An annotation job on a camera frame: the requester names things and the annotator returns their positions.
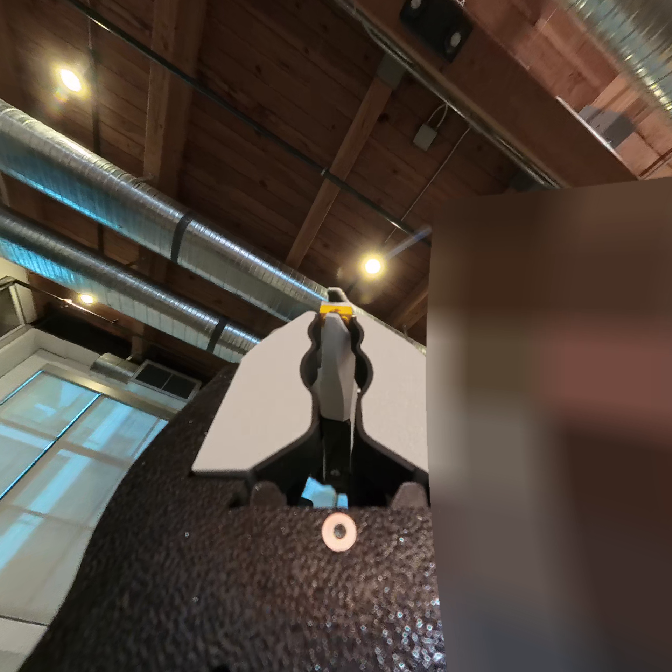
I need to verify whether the large glass window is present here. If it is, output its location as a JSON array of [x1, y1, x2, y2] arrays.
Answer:
[[0, 367, 175, 625]]

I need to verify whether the black ceiling speaker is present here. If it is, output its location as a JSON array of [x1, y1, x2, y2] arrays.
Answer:
[[400, 0, 473, 63]]

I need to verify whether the black ceiling pipe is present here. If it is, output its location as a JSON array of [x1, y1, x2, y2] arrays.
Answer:
[[68, 0, 434, 245]]

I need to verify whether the grey electrical box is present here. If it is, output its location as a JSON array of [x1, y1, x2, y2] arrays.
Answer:
[[577, 105, 637, 154]]

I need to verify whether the dark vent grille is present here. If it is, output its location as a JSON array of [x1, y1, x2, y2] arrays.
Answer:
[[131, 359, 203, 400]]

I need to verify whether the large silver air duct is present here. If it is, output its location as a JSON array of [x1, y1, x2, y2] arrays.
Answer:
[[0, 99, 427, 358]]

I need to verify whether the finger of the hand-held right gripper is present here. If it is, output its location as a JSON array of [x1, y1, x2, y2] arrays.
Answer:
[[311, 315, 359, 423]]

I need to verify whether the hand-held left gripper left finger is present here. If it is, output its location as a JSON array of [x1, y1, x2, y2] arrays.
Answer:
[[191, 310, 322, 499]]

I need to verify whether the slim silver air duct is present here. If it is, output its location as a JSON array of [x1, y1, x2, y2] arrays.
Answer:
[[0, 205, 261, 364]]

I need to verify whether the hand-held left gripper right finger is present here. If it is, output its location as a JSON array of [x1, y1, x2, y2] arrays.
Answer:
[[353, 311, 430, 481]]

